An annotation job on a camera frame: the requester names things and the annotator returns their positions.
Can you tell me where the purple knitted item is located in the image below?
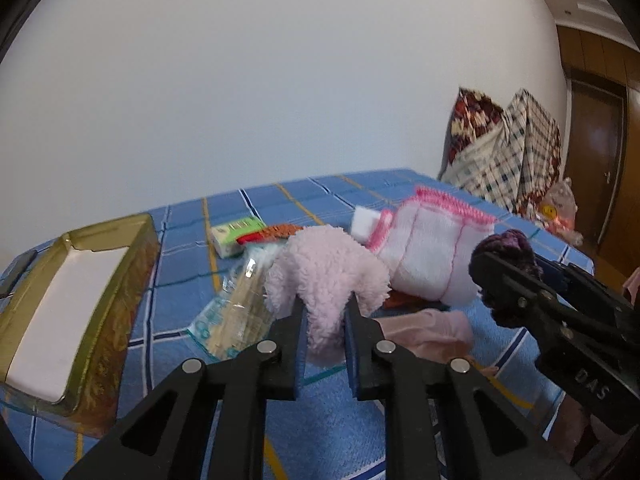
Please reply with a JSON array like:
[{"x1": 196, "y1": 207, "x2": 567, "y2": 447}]
[{"x1": 472, "y1": 229, "x2": 542, "y2": 280}]

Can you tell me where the white towel pink trim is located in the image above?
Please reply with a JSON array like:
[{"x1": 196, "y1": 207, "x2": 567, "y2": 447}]
[{"x1": 367, "y1": 186, "x2": 497, "y2": 308}]

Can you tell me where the white foam sponge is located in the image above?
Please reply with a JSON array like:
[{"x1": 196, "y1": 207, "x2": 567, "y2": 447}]
[{"x1": 349, "y1": 206, "x2": 381, "y2": 245}]

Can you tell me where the green tissue pack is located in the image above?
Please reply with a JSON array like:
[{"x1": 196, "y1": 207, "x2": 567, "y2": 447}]
[{"x1": 208, "y1": 217, "x2": 266, "y2": 258}]

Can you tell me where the pink fluffy plush toy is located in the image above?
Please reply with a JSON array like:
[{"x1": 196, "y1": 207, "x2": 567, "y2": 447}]
[{"x1": 265, "y1": 226, "x2": 390, "y2": 367}]

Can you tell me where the pink sock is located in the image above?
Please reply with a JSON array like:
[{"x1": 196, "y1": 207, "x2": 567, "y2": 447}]
[{"x1": 376, "y1": 309, "x2": 474, "y2": 363}]

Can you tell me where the pink plastic toy bag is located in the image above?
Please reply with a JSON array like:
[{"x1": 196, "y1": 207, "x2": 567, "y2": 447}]
[{"x1": 527, "y1": 178, "x2": 584, "y2": 247}]

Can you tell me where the clear plastic bag of swabs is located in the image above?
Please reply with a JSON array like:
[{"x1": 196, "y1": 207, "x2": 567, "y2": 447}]
[{"x1": 188, "y1": 242, "x2": 284, "y2": 361}]

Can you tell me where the plaid cloth bundle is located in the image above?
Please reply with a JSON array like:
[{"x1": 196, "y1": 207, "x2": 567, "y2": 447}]
[{"x1": 440, "y1": 89, "x2": 562, "y2": 214}]

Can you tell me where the gold rectangular tin box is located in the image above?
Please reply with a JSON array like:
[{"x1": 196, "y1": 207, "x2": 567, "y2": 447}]
[{"x1": 1, "y1": 214, "x2": 160, "y2": 438}]

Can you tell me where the brown wooden door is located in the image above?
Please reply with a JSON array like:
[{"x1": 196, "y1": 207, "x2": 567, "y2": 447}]
[{"x1": 563, "y1": 68, "x2": 627, "y2": 257}]

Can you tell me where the floral maroon pillow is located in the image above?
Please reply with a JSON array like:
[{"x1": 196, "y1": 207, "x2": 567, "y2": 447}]
[{"x1": 447, "y1": 88, "x2": 504, "y2": 165}]

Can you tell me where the red snack packet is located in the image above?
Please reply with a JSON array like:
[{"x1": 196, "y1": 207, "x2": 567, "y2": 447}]
[{"x1": 236, "y1": 223, "x2": 303, "y2": 246}]

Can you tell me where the black phone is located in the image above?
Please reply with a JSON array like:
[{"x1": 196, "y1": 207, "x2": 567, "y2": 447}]
[{"x1": 0, "y1": 249, "x2": 38, "y2": 299}]

